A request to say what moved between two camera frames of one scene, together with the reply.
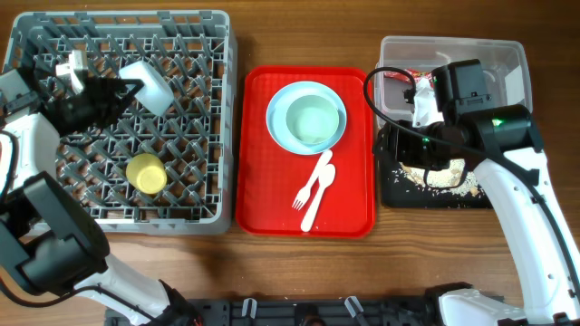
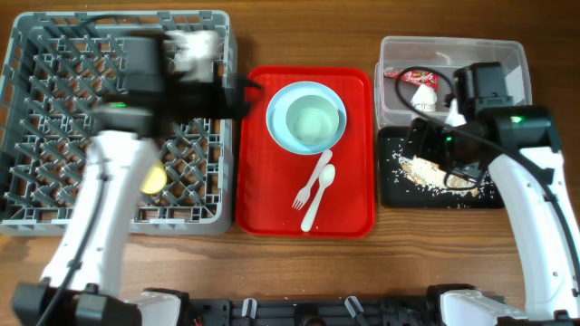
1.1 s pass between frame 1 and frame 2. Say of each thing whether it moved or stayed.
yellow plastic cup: stayed
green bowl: stayed
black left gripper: moved
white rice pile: stayed
